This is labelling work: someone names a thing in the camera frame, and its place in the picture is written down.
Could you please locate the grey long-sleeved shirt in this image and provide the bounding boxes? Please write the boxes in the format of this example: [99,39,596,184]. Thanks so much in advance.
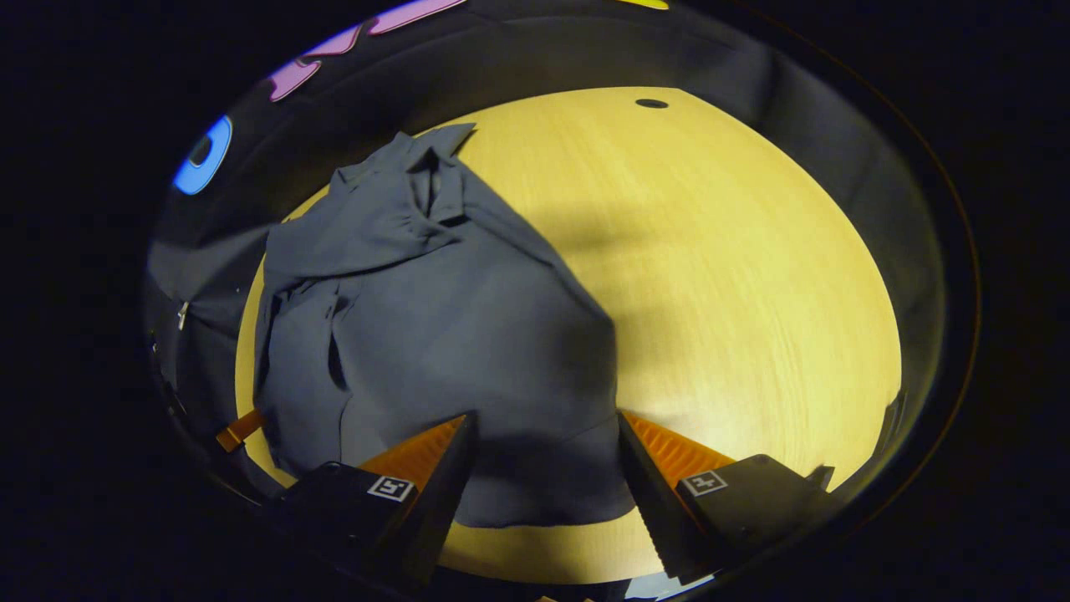
[253,123,636,529]

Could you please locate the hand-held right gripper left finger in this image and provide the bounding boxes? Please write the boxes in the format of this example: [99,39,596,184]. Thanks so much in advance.
[267,411,480,590]

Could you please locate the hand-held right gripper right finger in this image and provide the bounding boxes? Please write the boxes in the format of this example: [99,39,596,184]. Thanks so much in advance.
[617,410,837,586]

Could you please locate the black backdrop cloth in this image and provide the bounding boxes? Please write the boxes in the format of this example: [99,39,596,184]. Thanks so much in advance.
[146,0,950,503]

